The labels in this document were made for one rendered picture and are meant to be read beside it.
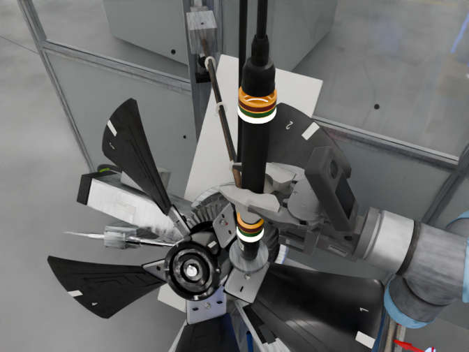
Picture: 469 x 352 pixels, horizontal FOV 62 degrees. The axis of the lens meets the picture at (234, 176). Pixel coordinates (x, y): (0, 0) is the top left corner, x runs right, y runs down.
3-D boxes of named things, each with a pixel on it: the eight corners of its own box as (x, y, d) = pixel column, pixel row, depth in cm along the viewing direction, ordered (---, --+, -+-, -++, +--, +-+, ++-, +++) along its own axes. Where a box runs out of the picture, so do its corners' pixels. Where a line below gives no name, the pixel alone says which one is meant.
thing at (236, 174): (202, 44, 101) (201, 39, 100) (207, 43, 102) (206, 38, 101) (241, 213, 67) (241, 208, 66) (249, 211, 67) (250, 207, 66)
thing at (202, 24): (188, 36, 110) (185, 7, 104) (213, 34, 111) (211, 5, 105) (192, 57, 104) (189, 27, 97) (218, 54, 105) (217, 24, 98)
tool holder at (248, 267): (224, 233, 74) (222, 202, 67) (260, 228, 75) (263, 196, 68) (232, 276, 69) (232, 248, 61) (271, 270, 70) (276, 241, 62)
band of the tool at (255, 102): (234, 103, 47) (234, 83, 45) (270, 99, 47) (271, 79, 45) (241, 127, 44) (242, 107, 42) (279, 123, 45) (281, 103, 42)
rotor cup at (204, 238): (178, 269, 89) (147, 291, 77) (193, 210, 86) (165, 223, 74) (236, 295, 85) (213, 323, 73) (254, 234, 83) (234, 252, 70)
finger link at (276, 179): (232, 186, 62) (283, 214, 59) (232, 160, 58) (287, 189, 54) (243, 173, 64) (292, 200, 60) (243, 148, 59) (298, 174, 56)
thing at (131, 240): (192, 250, 91) (68, 235, 102) (192, 241, 91) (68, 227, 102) (188, 253, 89) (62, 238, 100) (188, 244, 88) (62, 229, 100)
